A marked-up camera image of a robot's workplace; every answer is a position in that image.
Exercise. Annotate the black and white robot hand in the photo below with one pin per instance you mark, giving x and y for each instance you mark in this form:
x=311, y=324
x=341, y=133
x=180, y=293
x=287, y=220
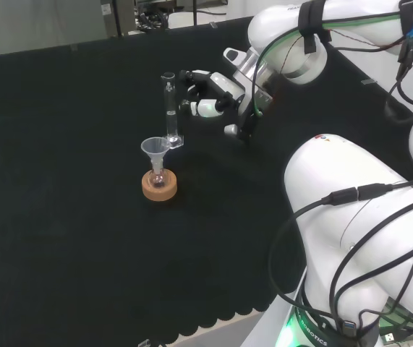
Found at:
x=224, y=85

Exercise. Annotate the clear glass graduated cylinder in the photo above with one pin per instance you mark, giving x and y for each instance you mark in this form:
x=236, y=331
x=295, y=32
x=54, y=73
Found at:
x=170, y=119

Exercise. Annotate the clear cloth clip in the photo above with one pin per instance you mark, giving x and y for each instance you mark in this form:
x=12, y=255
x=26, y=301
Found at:
x=369, y=82
x=213, y=24
x=144, y=342

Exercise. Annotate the thin black pole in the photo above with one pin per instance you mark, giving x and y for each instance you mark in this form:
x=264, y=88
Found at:
x=194, y=12

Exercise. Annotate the clear plastic funnel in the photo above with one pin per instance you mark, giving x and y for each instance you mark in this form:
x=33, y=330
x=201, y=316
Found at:
x=155, y=148

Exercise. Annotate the small round-bottom glass flask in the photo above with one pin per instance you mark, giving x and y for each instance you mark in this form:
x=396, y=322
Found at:
x=157, y=179

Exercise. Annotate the grey metal cabinet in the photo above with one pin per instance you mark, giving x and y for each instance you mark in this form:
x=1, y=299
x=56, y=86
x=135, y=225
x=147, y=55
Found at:
x=117, y=16

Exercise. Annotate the black bench cloth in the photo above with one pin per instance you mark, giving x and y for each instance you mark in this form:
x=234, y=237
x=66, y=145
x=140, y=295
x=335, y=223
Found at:
x=83, y=144

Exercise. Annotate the silver USB plug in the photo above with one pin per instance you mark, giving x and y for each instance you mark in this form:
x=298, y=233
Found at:
x=390, y=338

